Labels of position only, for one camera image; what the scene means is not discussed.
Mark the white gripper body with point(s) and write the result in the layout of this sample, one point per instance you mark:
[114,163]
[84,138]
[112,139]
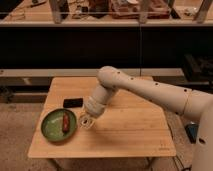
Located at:
[90,115]

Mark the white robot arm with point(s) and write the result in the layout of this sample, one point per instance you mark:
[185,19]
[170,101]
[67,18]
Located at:
[195,105]

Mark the red sausage on plate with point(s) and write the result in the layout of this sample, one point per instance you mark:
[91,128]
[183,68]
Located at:
[65,125]

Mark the black rectangular phone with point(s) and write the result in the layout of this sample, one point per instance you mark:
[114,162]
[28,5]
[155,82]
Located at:
[72,103]

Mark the green round plate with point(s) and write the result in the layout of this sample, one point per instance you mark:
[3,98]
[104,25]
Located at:
[51,125]

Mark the wooden table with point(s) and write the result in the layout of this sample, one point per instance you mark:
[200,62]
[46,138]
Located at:
[130,127]

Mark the long background workbench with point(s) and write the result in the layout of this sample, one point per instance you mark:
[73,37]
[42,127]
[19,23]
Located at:
[49,38]

